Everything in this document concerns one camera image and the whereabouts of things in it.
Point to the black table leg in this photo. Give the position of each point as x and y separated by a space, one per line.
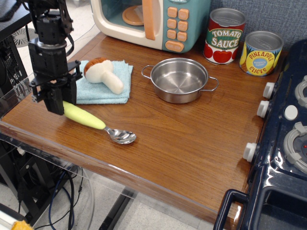
115 213

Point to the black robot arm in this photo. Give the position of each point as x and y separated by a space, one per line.
51 21

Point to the white stove knob lower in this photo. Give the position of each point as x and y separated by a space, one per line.
249 151

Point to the yellow object bottom corner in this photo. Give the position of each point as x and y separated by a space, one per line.
21 225

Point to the white stove knob upper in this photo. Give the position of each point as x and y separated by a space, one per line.
268 90

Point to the green handled metal spoon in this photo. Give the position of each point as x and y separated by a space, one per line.
85 118

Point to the black desk at left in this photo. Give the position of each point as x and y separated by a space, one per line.
20 18

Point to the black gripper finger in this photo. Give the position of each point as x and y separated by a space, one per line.
69 91
53 101

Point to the white stove knob middle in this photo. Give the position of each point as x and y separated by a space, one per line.
262 108

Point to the small steel pot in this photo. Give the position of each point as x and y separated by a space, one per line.
179 80

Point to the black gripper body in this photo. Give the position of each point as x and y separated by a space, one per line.
51 68

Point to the tomato sauce can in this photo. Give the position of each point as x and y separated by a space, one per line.
225 29

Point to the white stove knob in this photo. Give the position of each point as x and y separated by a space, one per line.
268 90
262 108
249 151

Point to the plush mushroom toy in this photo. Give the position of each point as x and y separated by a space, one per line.
101 70

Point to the orange toy plate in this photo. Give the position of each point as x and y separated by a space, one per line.
133 15

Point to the clear acrylic table guard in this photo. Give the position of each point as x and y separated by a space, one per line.
184 154

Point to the pineapple slices can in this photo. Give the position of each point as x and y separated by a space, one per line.
261 53

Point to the toy microwave oven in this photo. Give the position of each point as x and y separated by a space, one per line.
170 25

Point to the light blue folded cloth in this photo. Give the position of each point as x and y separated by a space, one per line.
99 93

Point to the dark blue toy stove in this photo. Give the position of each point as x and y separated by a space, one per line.
277 182

